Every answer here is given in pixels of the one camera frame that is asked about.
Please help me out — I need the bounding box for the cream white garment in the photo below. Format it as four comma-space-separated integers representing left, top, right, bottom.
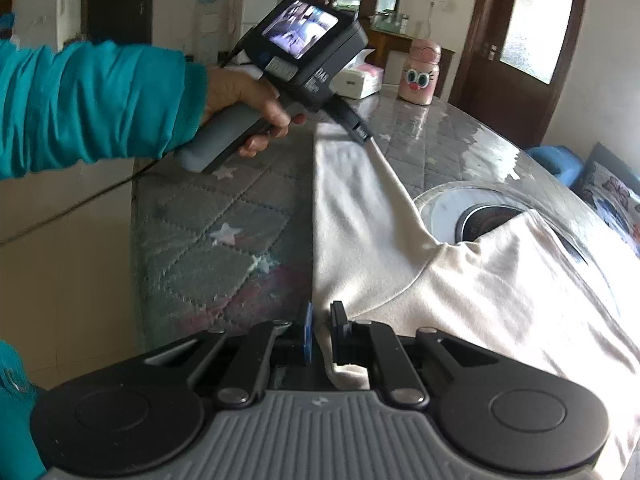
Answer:
312, 125, 639, 479

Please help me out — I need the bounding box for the white tissue box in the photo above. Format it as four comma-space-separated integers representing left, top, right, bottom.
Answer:
330, 49, 384, 100

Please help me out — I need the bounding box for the left teal sleeved forearm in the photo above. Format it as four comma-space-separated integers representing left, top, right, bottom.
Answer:
1, 40, 207, 179

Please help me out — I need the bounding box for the person's left hand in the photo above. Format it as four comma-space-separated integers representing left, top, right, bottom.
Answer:
200, 66, 306, 158

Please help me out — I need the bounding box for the dark wooden door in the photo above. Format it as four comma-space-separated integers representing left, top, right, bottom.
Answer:
449, 0, 586, 150

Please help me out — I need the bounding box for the blue corner sofa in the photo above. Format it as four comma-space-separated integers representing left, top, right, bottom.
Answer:
525, 142, 640, 241

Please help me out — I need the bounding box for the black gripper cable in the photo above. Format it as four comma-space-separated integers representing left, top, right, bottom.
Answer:
0, 27, 252, 248

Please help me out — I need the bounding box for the pink cartoon eyed bottle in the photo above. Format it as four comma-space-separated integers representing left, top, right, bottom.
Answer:
397, 39, 442, 106

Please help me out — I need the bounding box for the round black induction cooktop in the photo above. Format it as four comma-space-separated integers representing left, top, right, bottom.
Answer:
414, 181, 601, 270

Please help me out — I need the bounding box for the right teal sleeved forearm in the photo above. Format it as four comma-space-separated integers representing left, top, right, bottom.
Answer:
0, 341, 46, 480

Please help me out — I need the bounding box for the butterfly cushion left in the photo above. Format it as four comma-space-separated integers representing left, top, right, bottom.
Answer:
572, 142, 639, 252

